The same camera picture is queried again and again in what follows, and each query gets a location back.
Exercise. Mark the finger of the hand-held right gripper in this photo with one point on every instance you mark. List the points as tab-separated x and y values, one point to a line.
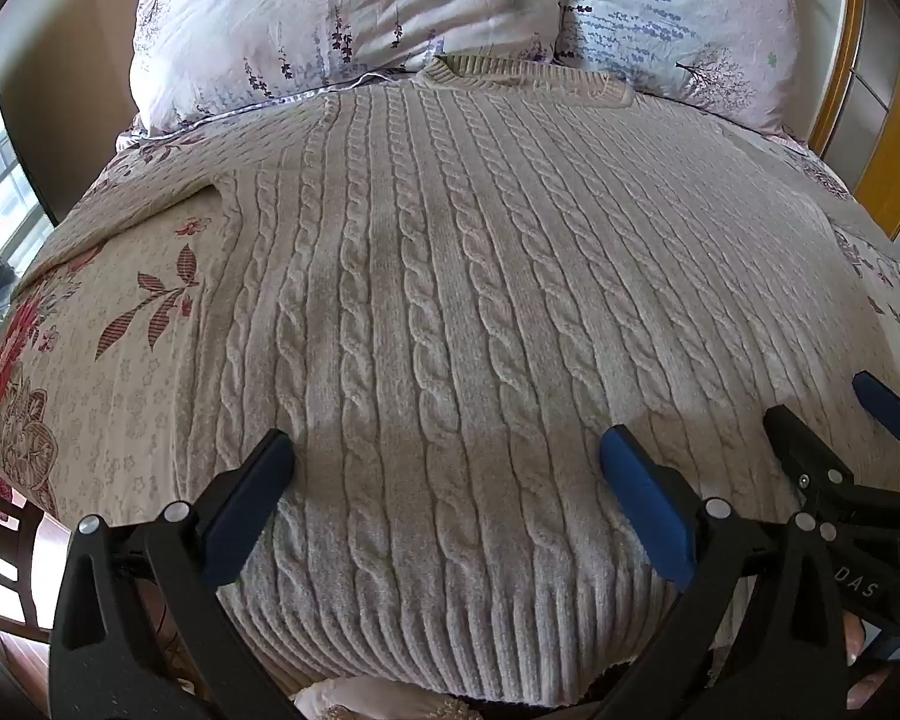
802	450
881	397

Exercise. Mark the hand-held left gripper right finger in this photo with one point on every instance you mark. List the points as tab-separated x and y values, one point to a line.
645	502

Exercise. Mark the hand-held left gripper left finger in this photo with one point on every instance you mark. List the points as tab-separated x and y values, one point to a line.
244	510

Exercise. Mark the person's right hand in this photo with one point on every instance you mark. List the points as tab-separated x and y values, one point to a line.
856	637

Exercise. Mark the floral bedsheet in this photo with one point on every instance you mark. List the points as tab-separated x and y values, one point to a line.
105	405

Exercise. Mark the pale pink clothing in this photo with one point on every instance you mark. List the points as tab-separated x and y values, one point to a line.
345	701

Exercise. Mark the brown wooden chair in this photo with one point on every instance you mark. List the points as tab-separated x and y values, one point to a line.
15	532

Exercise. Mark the window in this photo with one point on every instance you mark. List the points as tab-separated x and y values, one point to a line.
7	165

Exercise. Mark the pale blue tree print pillow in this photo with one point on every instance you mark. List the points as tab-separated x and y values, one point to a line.
682	15

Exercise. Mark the pink floral pillow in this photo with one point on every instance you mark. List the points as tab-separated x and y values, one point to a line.
307	15

